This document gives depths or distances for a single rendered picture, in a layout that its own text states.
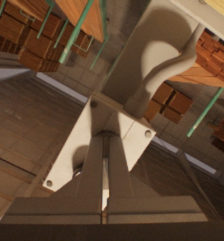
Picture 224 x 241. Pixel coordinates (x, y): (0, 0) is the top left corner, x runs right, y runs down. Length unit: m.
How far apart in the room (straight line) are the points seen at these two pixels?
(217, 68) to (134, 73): 1.63
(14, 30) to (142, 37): 10.16
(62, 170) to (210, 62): 1.70
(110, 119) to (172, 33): 0.13
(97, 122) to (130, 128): 0.03
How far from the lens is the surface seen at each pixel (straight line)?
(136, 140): 0.17
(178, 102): 10.02
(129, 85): 0.21
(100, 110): 0.16
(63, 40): 9.52
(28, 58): 10.04
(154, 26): 0.22
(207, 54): 1.77
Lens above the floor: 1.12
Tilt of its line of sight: 13 degrees up
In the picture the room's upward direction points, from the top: 149 degrees counter-clockwise
